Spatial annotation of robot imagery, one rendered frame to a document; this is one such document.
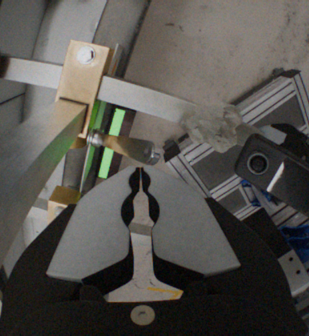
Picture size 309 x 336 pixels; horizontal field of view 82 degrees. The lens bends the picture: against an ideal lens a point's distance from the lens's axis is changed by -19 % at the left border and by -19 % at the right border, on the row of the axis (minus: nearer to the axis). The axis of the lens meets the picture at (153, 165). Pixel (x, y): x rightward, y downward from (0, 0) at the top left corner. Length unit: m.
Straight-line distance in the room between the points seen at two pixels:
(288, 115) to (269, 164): 0.99
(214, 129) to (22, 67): 0.26
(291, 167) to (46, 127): 0.22
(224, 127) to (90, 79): 0.17
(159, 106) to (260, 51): 1.09
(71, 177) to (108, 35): 0.32
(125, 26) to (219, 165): 0.85
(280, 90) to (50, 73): 1.02
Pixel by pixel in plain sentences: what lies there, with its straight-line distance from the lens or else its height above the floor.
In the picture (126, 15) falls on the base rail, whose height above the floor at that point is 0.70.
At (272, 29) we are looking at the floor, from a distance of 1.37.
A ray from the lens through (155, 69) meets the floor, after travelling 1.12.
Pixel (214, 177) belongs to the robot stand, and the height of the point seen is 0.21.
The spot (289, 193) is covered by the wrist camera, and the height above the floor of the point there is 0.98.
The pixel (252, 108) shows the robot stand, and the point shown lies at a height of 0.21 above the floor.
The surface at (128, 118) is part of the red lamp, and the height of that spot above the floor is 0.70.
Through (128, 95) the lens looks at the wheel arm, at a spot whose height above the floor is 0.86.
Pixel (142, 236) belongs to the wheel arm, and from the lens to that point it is 0.41.
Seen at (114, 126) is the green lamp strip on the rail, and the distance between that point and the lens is 0.44.
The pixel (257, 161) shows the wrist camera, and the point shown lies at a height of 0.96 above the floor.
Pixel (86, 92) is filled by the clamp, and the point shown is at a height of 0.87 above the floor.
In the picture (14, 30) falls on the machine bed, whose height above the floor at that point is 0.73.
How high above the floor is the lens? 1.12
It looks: 62 degrees down
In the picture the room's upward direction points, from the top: 173 degrees clockwise
